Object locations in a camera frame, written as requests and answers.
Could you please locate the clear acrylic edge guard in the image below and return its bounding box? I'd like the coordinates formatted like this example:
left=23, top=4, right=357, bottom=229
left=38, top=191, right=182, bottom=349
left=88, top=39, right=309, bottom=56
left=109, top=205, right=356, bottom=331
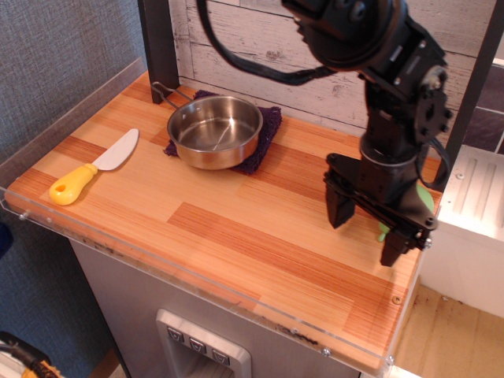
left=4, top=184, right=421, bottom=376

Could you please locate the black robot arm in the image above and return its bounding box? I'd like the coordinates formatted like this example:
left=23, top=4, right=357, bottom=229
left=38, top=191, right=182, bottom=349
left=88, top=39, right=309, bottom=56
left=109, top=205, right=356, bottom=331
left=284, top=1, right=452, bottom=267

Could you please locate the purple knitted cloth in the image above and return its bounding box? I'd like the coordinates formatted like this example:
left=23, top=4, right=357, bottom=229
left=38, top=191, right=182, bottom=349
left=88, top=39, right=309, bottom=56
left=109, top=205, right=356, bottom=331
left=163, top=90, right=284, bottom=176

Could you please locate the dark right shelf post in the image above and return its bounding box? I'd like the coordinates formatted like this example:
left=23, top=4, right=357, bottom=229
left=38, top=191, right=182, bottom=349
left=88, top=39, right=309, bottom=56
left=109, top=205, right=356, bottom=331
left=435, top=0, right=503, bottom=192

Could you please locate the green toy pear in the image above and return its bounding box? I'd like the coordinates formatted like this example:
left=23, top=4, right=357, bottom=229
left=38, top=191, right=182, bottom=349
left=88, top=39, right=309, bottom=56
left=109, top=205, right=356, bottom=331
left=377, top=184, right=435, bottom=243

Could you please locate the orange yellow object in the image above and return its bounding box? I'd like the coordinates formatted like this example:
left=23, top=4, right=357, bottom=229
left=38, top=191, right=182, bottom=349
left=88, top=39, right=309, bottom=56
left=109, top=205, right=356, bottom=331
left=20, top=361, right=61, bottom=378

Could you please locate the white toy sink unit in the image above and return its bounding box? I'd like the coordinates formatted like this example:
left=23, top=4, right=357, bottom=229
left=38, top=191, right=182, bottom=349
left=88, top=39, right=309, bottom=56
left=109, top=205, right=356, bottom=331
left=419, top=58, right=504, bottom=316

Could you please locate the yellow handled toy knife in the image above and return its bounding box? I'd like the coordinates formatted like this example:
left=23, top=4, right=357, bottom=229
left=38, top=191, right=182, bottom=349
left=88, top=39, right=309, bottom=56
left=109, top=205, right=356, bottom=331
left=49, top=128, right=139, bottom=206

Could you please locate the silver toy fridge cabinet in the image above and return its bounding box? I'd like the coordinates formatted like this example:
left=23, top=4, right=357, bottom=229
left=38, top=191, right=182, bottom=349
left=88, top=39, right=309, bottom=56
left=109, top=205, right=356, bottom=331
left=71, top=242, right=360, bottom=377

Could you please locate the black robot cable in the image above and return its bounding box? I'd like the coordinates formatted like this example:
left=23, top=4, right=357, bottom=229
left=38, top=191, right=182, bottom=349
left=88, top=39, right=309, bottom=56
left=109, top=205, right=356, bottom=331
left=195, top=0, right=452, bottom=190

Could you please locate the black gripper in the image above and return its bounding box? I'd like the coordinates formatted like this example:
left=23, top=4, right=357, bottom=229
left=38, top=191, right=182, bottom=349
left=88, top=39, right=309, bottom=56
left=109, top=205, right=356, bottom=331
left=324, top=151, right=437, bottom=267

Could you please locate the silver ice dispenser panel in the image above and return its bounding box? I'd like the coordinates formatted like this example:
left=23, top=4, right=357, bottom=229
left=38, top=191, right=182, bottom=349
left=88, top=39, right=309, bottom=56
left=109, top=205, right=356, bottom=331
left=156, top=309, right=252, bottom=377

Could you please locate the stainless steel pot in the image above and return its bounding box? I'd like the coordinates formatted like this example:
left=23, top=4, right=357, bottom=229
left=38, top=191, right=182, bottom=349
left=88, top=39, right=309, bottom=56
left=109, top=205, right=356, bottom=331
left=150, top=81, right=264, bottom=171

